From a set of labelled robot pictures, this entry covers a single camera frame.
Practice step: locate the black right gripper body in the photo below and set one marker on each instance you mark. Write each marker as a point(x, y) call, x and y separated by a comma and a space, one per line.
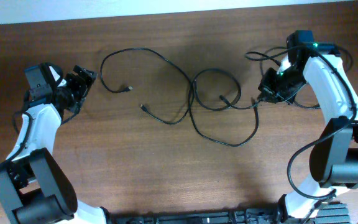
point(278, 86)

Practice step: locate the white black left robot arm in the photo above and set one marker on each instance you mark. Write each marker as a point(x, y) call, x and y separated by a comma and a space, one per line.
point(33, 188)

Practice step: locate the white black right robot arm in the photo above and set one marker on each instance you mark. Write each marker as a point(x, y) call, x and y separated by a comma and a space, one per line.
point(333, 160)

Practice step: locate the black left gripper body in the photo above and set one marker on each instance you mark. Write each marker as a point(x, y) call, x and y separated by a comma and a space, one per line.
point(76, 89)

